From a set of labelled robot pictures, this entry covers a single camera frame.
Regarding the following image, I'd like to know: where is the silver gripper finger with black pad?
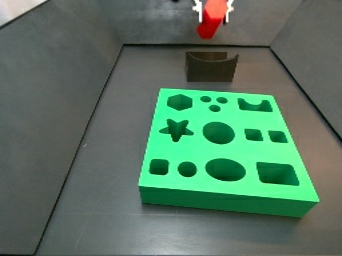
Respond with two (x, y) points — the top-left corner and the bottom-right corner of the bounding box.
(225, 0), (235, 24)

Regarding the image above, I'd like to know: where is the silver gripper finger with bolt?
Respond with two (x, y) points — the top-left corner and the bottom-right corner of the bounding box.
(193, 0), (203, 23)

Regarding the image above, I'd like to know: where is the red hexagon prism block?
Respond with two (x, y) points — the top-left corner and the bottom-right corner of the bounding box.
(197, 0), (227, 39)

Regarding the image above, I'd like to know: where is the green foam shape board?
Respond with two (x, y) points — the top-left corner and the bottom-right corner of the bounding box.
(139, 88), (320, 217)

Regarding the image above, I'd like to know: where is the black curved holder stand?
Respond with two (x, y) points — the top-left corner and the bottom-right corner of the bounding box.
(186, 51), (239, 82)

